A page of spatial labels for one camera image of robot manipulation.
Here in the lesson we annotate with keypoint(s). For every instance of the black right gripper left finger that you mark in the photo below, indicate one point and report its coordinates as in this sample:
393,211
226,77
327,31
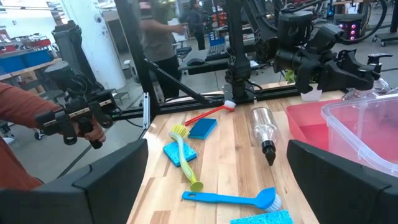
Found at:
93,202

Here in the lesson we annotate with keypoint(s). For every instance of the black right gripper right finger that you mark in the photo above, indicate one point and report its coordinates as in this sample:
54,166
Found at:
342,199

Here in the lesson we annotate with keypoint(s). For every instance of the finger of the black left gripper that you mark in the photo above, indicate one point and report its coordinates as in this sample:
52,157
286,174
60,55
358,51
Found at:
339,77
348,57

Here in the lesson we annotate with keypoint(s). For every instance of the clear soap dispenser bottle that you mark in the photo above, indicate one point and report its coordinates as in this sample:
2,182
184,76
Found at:
264,127
376,60

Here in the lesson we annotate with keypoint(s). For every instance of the light blue sponge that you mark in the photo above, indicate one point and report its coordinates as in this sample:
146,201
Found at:
174,154
261,218

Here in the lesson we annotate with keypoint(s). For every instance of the green dish brush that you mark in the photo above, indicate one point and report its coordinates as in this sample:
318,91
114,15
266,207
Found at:
186,165

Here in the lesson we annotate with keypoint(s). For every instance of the blue plastic scoop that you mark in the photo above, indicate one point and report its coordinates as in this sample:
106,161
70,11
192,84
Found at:
224,199

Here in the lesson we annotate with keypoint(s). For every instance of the person's forearm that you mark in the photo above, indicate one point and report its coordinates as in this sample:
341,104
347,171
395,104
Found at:
18,124

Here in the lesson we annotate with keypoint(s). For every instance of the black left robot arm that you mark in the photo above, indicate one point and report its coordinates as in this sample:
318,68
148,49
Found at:
237,46

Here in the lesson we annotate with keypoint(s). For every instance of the computer tower pink lights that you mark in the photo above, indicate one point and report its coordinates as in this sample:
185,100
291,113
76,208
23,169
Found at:
348,29

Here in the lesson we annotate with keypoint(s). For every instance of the green plant in white pot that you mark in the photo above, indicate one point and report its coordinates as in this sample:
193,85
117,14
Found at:
311,93

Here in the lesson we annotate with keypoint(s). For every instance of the black wheeled base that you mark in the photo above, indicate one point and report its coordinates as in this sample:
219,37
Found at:
385,36

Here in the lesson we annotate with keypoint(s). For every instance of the red plastic tray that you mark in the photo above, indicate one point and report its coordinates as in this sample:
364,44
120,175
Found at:
306,124

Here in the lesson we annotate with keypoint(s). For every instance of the tall clear plastic bin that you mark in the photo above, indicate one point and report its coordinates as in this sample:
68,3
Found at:
373,130

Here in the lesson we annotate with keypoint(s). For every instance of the person's hand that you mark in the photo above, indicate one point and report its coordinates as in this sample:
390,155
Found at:
93,133

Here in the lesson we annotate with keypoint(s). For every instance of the black computer desk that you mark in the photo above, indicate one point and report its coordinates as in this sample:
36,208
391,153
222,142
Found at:
217,63

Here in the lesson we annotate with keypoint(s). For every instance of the blue rack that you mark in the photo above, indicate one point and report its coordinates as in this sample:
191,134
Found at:
216,43

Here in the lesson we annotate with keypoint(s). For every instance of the black computer mouse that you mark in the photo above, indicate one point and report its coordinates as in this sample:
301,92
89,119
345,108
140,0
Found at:
196,61

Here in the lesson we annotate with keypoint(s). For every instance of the red dish brush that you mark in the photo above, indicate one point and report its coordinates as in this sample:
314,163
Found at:
208,113

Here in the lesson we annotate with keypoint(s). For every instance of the person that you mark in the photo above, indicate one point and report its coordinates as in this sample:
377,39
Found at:
196,21
158,40

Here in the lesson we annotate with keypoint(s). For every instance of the dark blue sponge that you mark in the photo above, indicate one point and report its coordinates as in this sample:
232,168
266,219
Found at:
202,128

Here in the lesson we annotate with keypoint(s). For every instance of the blue storage bin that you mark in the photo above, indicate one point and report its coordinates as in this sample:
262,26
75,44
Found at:
31,59

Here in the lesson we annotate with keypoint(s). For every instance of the black aluminium rig frame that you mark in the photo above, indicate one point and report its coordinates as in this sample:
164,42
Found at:
132,46

